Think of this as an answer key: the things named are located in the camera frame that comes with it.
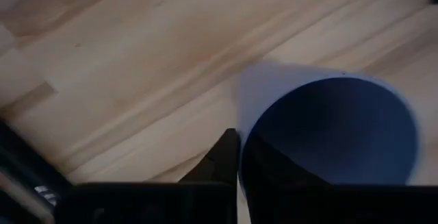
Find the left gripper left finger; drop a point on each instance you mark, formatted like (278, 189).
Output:
(222, 162)

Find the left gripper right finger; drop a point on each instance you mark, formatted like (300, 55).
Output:
(270, 165)

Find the lavender plastic cup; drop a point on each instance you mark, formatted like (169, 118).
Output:
(342, 128)

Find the black aluminium table frame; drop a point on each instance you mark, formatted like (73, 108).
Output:
(20, 162)

